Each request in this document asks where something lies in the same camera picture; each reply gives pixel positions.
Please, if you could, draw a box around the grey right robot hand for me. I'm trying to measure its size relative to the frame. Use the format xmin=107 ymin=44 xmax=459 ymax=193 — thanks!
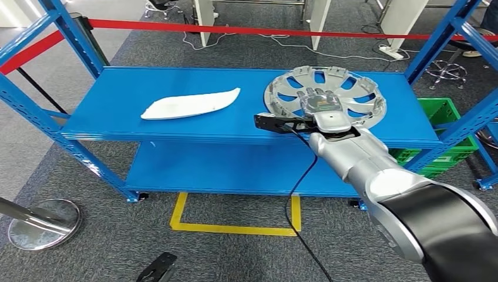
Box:
xmin=296 ymin=88 xmax=346 ymax=119

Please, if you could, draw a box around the silver wheel hubcap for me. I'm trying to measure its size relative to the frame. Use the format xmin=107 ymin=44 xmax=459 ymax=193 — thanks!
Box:
xmin=264 ymin=66 xmax=388 ymax=130

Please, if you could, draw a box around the white curved car part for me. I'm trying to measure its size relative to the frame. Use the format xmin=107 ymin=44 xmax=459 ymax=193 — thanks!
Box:
xmin=140 ymin=87 xmax=241 ymax=120

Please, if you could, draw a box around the white power strip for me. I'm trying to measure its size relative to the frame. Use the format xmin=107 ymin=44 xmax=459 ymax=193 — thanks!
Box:
xmin=378 ymin=45 xmax=405 ymax=61

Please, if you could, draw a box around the red barrier belt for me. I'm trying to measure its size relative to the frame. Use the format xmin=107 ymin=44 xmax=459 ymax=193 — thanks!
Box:
xmin=0 ymin=30 xmax=65 ymax=75
xmin=88 ymin=18 xmax=498 ymax=42

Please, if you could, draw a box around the wide white table leg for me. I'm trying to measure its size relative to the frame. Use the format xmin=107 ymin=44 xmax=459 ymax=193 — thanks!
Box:
xmin=379 ymin=0 xmax=429 ymax=51

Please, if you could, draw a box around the green plastic crate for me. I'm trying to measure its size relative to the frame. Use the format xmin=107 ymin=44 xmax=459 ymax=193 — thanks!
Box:
xmin=389 ymin=97 xmax=480 ymax=180

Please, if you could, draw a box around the chrome chair base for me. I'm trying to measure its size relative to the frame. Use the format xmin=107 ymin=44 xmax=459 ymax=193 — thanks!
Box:
xmin=144 ymin=0 xmax=184 ymax=20
xmin=426 ymin=48 xmax=469 ymax=90

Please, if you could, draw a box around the chrome round stanchion base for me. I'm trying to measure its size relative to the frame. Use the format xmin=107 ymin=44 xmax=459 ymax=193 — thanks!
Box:
xmin=476 ymin=128 xmax=498 ymax=150

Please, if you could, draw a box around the white floor cable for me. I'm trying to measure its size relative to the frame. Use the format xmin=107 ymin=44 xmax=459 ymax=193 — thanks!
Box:
xmin=183 ymin=31 xmax=409 ymax=63

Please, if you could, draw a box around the black camera cable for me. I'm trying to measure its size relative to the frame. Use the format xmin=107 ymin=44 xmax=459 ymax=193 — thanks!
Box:
xmin=284 ymin=130 xmax=335 ymax=282

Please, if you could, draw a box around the thick black belt post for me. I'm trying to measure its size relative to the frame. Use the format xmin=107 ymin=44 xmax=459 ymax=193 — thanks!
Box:
xmin=68 ymin=12 xmax=112 ymax=68

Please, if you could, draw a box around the chrome stanchion post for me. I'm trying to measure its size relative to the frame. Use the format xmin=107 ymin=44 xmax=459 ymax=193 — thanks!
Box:
xmin=0 ymin=196 xmax=82 ymax=251

